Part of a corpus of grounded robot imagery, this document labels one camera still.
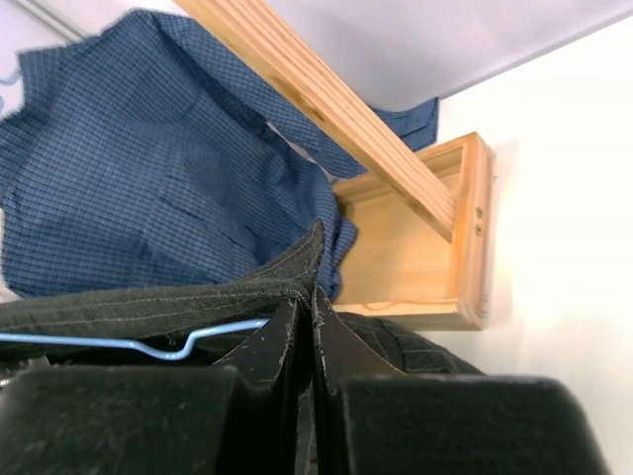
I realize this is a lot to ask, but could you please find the light blue hanger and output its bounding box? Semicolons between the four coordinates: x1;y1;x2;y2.
0;318;271;361

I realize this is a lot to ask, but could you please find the wooden clothes rack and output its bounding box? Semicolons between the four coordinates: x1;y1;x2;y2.
182;1;494;331

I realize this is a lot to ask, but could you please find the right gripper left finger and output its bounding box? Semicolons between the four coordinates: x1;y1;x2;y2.
1;301;302;474

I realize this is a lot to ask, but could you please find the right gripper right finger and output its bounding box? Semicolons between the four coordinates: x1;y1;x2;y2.
312;289;608;474

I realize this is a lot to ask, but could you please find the black pinstriped shirt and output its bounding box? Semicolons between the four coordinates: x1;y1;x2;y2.
1;221;480;374

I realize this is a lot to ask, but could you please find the blue checked shirt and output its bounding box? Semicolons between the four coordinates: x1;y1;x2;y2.
0;10;440;301

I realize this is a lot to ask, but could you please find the blue hanger holding shirt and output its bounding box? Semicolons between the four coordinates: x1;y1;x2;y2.
0;68;24;116

